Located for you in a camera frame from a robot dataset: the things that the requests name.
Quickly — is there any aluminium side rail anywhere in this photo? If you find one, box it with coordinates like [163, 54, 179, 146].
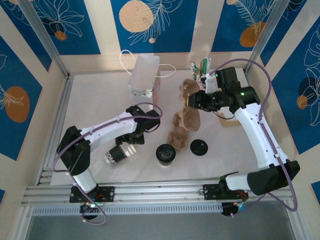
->
[35, 74, 75, 186]

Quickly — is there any white sachet with green print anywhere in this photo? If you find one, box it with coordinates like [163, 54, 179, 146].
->
[189, 62, 201, 76]

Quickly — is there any aluminium frame post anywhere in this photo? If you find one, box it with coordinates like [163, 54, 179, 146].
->
[244, 0, 293, 75]
[18, 0, 70, 79]

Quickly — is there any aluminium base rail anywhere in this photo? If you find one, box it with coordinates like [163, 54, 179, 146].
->
[21, 178, 298, 206]

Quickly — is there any brown cardboard napkin tray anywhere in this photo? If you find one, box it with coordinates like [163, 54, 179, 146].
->
[219, 116, 241, 129]

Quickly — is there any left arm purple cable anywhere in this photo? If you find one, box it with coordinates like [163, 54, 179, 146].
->
[52, 102, 164, 225]

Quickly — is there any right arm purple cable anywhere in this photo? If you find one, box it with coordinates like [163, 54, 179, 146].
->
[214, 58, 298, 212]

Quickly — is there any black paper coffee cup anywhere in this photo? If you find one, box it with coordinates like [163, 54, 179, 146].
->
[158, 158, 175, 168]

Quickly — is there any white paper gift bag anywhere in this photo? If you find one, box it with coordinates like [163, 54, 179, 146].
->
[119, 49, 177, 106]

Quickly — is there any grey slotted cable duct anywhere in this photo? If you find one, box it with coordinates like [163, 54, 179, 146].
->
[31, 202, 224, 217]

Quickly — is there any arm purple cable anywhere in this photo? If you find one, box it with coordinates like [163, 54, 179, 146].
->
[214, 58, 298, 212]
[52, 102, 164, 225]

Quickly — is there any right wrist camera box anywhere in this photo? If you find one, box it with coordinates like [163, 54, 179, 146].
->
[204, 73, 217, 95]

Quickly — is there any stack of paper cups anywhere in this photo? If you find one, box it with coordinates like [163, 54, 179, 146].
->
[104, 143, 138, 168]

